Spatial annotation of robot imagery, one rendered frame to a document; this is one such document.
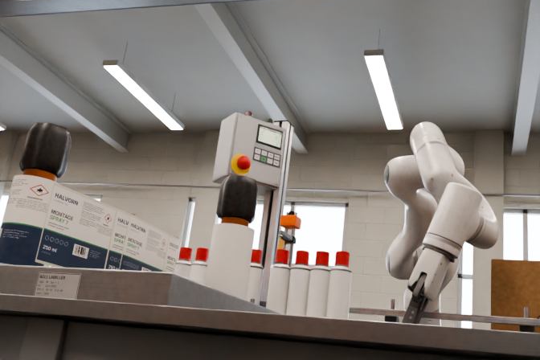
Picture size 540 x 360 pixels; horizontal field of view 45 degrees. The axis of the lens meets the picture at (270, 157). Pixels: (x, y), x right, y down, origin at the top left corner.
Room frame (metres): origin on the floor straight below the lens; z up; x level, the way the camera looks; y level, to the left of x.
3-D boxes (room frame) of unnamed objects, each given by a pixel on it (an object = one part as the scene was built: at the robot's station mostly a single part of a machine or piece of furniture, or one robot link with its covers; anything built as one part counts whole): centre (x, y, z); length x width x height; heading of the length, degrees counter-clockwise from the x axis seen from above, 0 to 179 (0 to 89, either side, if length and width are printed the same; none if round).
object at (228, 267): (1.36, 0.06, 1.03); 0.09 x 0.09 x 0.30
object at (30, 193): (1.18, 0.42, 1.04); 0.09 x 0.09 x 0.29
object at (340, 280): (1.54, -0.20, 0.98); 0.05 x 0.05 x 0.20
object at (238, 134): (1.77, 0.06, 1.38); 0.17 x 0.10 x 0.19; 118
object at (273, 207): (1.79, -0.03, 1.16); 0.04 x 0.04 x 0.67; 63
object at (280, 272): (1.61, -0.06, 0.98); 0.05 x 0.05 x 0.20
